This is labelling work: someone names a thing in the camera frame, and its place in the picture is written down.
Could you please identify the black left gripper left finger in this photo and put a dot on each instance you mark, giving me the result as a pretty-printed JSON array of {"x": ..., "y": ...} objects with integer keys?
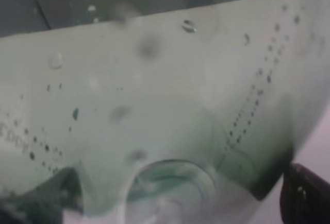
[{"x": 46, "y": 202}]

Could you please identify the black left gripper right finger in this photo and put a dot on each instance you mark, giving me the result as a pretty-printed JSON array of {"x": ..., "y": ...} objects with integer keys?
[{"x": 304, "y": 196}]

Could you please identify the green transparent plastic bottle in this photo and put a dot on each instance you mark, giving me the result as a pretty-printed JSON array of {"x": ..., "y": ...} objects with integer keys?
[{"x": 171, "y": 111}]

